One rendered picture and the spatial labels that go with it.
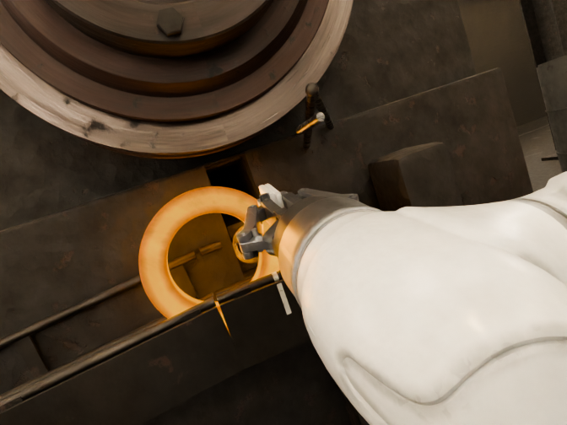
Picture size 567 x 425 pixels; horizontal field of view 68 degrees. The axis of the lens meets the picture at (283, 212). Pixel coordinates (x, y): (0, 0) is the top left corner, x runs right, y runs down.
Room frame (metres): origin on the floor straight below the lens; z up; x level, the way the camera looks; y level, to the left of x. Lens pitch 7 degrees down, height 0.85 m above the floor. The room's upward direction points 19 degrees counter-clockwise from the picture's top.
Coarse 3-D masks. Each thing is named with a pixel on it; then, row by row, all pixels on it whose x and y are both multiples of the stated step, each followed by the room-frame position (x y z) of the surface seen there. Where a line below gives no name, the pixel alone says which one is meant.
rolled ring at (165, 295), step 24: (192, 192) 0.51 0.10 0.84; (216, 192) 0.52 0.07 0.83; (240, 192) 0.53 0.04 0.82; (168, 216) 0.51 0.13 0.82; (192, 216) 0.51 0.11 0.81; (240, 216) 0.52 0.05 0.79; (144, 240) 0.50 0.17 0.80; (168, 240) 0.50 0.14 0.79; (144, 264) 0.50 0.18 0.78; (264, 264) 0.53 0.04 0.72; (144, 288) 0.50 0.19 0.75; (168, 288) 0.50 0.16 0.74; (168, 312) 0.50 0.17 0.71
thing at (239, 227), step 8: (224, 216) 0.80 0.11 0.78; (232, 216) 0.75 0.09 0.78; (232, 224) 0.63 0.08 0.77; (240, 224) 0.63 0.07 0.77; (232, 232) 0.62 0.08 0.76; (232, 240) 0.62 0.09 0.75; (240, 256) 0.62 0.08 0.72; (240, 264) 0.62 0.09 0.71; (248, 264) 0.63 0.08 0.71; (256, 264) 0.63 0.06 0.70
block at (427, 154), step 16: (432, 144) 0.55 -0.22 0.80; (384, 160) 0.58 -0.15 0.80; (400, 160) 0.54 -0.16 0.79; (416, 160) 0.54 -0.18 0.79; (432, 160) 0.54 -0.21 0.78; (448, 160) 0.55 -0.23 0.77; (384, 176) 0.58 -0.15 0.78; (400, 176) 0.54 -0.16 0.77; (416, 176) 0.54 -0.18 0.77; (432, 176) 0.54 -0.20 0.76; (448, 176) 0.55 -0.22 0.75; (384, 192) 0.59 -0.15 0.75; (400, 192) 0.55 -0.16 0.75; (416, 192) 0.54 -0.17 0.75; (432, 192) 0.54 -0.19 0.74; (448, 192) 0.55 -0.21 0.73; (384, 208) 0.61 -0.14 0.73
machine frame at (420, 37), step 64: (384, 0) 0.72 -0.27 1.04; (448, 0) 0.74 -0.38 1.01; (384, 64) 0.71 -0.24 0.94; (448, 64) 0.74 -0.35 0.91; (0, 128) 0.60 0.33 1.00; (320, 128) 0.63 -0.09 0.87; (384, 128) 0.65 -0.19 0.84; (448, 128) 0.67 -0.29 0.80; (512, 128) 0.69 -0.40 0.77; (0, 192) 0.59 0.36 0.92; (64, 192) 0.60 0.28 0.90; (128, 192) 0.57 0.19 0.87; (256, 192) 0.62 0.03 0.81; (512, 192) 0.69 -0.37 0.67; (0, 256) 0.53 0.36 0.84; (64, 256) 0.55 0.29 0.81; (128, 256) 0.56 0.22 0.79; (0, 320) 0.53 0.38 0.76; (64, 320) 0.54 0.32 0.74; (128, 320) 0.56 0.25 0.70; (0, 384) 0.52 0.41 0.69; (256, 384) 0.58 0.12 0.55; (320, 384) 0.60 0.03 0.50
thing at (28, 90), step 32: (352, 0) 0.54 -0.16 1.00; (320, 32) 0.53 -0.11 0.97; (0, 64) 0.46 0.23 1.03; (320, 64) 0.53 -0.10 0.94; (32, 96) 0.46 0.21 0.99; (64, 96) 0.47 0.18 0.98; (288, 96) 0.52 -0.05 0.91; (64, 128) 0.47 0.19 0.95; (96, 128) 0.47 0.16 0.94; (128, 128) 0.48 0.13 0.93; (160, 128) 0.49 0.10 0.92; (192, 128) 0.49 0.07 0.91; (224, 128) 0.50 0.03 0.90; (256, 128) 0.51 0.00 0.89
